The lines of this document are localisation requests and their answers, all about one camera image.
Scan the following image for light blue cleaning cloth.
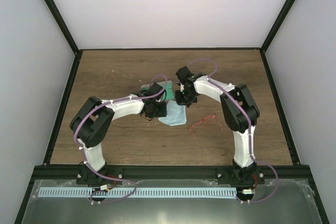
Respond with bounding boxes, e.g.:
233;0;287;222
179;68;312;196
158;100;187;126

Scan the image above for green glasses case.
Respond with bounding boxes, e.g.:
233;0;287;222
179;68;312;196
140;80;174;102

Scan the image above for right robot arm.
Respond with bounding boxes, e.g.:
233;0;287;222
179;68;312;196
175;71;260;184

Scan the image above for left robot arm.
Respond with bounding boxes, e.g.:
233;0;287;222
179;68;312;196
70;90;167;184

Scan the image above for red transparent sunglasses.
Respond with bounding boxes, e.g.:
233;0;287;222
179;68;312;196
188;114;224;140

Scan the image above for metal sheet panel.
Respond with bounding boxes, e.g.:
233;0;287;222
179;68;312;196
22;179;322;223

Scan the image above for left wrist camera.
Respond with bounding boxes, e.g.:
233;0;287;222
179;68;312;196
148;82;164;101

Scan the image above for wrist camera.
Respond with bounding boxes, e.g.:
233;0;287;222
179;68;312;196
148;82;164;101
175;66;194;84

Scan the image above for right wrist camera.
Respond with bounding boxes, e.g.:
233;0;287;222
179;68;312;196
175;66;194;84

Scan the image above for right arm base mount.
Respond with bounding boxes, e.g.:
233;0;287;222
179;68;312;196
215;161;265;186

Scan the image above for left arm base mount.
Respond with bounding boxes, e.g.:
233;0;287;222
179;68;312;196
76;161;124;185

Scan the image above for black aluminium front rail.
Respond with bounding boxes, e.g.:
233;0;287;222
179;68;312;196
32;164;312;180

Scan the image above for light blue slotted cable duct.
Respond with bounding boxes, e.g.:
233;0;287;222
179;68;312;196
37;187;237;199

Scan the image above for black left frame post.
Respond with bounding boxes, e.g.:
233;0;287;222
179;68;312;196
44;0;80;55

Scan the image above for black frame post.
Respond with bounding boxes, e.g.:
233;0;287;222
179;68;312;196
44;0;80;55
260;0;296;53

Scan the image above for black right frame post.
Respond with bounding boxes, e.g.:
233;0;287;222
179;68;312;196
260;0;296;53

